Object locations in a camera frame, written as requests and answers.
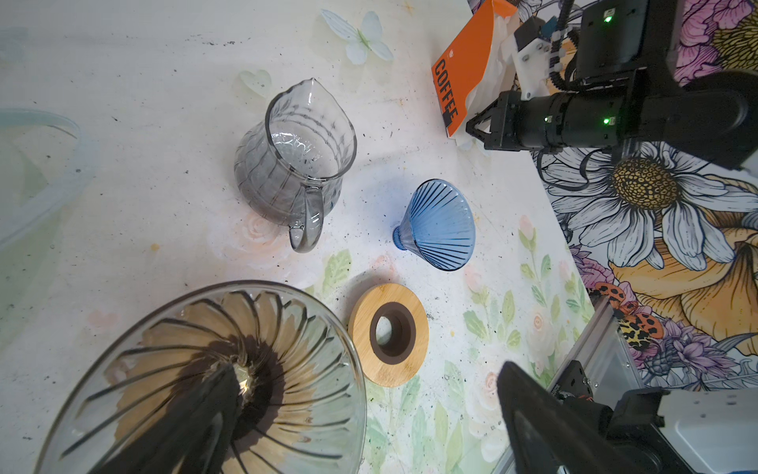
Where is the aluminium frame rail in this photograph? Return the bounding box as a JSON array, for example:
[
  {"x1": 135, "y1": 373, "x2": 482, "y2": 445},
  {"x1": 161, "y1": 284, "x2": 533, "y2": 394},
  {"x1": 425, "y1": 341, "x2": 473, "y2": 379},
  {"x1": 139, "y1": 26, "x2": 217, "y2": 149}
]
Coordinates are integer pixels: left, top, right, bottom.
[{"x1": 493, "y1": 296, "x2": 639, "y2": 473}]

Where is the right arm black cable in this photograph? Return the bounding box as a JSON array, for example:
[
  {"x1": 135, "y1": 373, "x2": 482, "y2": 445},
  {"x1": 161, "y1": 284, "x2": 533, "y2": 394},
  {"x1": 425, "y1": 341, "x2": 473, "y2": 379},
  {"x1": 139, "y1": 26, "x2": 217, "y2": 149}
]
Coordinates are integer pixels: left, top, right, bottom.
[{"x1": 547, "y1": 0, "x2": 578, "y2": 90}]

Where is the blue glass dripper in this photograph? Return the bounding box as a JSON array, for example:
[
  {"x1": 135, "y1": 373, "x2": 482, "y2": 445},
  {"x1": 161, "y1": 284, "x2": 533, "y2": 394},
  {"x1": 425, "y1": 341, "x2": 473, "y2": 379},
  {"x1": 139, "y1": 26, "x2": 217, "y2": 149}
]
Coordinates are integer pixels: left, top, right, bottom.
[{"x1": 392, "y1": 179, "x2": 476, "y2": 272}]

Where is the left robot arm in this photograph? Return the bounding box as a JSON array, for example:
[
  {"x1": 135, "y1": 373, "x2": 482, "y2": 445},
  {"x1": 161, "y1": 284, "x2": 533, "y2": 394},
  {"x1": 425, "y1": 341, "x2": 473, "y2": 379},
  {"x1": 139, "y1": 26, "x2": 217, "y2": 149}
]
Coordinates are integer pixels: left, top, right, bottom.
[{"x1": 93, "y1": 359, "x2": 757, "y2": 473}]

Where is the grey glass pitcher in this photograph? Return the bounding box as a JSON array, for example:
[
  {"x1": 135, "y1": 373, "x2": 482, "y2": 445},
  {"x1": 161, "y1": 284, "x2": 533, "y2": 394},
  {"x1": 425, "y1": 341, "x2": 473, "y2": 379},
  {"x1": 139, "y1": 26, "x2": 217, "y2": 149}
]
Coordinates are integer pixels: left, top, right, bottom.
[{"x1": 234, "y1": 78, "x2": 357, "y2": 253}]

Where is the clear grey glass dripper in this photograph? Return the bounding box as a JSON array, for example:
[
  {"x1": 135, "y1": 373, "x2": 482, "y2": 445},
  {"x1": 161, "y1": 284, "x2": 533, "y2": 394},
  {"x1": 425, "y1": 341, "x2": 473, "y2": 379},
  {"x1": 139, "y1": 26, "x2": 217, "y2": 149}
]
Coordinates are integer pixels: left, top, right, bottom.
[{"x1": 36, "y1": 280, "x2": 367, "y2": 473}]

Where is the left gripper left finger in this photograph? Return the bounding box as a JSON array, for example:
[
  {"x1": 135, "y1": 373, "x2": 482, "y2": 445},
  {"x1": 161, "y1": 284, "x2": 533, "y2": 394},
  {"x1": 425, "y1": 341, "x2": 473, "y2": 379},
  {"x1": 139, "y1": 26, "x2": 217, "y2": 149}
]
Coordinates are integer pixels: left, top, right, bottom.
[{"x1": 92, "y1": 365, "x2": 242, "y2": 473}]

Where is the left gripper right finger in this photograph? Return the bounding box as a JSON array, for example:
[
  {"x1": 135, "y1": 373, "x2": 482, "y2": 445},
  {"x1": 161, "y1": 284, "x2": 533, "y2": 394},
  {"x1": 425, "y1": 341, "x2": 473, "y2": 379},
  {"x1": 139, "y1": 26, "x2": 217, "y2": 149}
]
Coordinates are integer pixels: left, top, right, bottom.
[{"x1": 497, "y1": 361, "x2": 642, "y2": 473}]

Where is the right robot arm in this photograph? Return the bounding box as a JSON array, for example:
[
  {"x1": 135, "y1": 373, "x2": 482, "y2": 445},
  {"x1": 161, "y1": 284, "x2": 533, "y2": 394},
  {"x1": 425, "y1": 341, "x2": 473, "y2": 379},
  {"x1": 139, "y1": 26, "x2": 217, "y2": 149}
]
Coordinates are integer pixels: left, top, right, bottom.
[{"x1": 466, "y1": 1, "x2": 757, "y2": 169}]

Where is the coffee filter pack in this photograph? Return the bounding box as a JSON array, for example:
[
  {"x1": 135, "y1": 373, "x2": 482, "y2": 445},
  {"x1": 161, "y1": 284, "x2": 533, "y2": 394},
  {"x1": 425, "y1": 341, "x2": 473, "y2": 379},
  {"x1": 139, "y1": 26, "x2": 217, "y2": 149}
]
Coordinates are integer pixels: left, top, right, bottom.
[{"x1": 432, "y1": 0, "x2": 520, "y2": 148}]

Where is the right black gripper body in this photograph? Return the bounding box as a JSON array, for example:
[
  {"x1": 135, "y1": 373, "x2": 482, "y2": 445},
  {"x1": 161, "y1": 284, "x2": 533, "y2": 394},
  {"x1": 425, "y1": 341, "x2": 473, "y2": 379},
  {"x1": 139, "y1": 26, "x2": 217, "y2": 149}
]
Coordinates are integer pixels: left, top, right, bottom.
[{"x1": 466, "y1": 73, "x2": 663, "y2": 151}]

